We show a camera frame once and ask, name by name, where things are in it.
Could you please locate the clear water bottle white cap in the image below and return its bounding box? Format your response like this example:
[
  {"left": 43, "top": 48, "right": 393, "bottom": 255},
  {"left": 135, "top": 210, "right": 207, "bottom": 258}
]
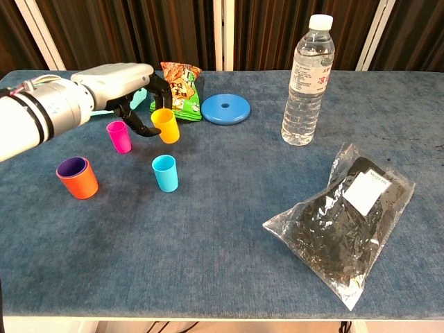
[{"left": 281, "top": 14, "right": 336, "bottom": 146}]

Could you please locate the dark slatted partition panel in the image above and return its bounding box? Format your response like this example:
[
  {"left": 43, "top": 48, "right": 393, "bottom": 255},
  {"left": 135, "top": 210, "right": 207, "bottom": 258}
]
[
  {"left": 0, "top": 0, "right": 48, "bottom": 80},
  {"left": 368, "top": 0, "right": 444, "bottom": 74},
  {"left": 34, "top": 0, "right": 216, "bottom": 71},
  {"left": 232, "top": 0, "right": 382, "bottom": 72}
]

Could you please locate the blue table cloth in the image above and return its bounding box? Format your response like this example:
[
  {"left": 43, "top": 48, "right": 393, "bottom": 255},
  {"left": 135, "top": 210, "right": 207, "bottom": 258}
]
[{"left": 0, "top": 70, "right": 444, "bottom": 319}]

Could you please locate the purple plastic cup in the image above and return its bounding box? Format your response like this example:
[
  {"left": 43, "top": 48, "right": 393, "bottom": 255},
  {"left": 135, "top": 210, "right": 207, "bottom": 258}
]
[{"left": 57, "top": 156, "right": 88, "bottom": 179}]

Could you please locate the white partition frame post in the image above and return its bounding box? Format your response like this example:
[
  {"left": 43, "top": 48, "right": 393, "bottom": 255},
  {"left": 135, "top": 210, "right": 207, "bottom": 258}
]
[
  {"left": 13, "top": 0, "right": 67, "bottom": 71},
  {"left": 355, "top": 0, "right": 397, "bottom": 72},
  {"left": 212, "top": 0, "right": 235, "bottom": 72}
]

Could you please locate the blue plastic disc with hole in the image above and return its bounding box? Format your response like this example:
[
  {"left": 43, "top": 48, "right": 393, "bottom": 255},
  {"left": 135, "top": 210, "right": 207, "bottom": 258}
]
[{"left": 200, "top": 94, "right": 251, "bottom": 126}]

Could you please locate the teal cleaning cloth package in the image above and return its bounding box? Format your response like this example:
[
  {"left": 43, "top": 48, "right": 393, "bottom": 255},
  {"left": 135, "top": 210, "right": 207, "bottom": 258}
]
[{"left": 90, "top": 86, "right": 149, "bottom": 117}]

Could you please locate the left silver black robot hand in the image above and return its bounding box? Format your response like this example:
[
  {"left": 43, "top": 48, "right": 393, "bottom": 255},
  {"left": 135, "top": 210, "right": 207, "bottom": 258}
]
[{"left": 71, "top": 62, "right": 173, "bottom": 138}]

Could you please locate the clear bag with dark contents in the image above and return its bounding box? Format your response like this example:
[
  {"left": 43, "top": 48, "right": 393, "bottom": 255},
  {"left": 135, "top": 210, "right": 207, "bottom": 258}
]
[{"left": 262, "top": 142, "right": 416, "bottom": 311}]

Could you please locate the large orange plastic cup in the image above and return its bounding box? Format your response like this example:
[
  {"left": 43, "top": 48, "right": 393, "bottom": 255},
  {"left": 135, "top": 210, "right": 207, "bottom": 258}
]
[{"left": 55, "top": 156, "right": 99, "bottom": 200}]

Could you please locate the pink plastic cup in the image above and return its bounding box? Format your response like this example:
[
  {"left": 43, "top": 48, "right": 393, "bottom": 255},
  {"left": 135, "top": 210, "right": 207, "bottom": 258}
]
[{"left": 106, "top": 121, "right": 133, "bottom": 154}]

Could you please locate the green orange snack bag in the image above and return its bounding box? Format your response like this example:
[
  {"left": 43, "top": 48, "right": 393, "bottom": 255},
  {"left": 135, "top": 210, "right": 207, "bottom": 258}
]
[{"left": 149, "top": 62, "right": 203, "bottom": 123}]

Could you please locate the yellow plastic cup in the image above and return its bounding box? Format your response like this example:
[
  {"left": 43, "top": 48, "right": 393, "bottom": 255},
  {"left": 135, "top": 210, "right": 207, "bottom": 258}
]
[{"left": 151, "top": 108, "right": 180, "bottom": 144}]

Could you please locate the cyan plastic cup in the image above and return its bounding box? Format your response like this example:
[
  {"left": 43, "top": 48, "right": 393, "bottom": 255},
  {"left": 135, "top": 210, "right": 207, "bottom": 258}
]
[{"left": 151, "top": 155, "right": 179, "bottom": 193}]

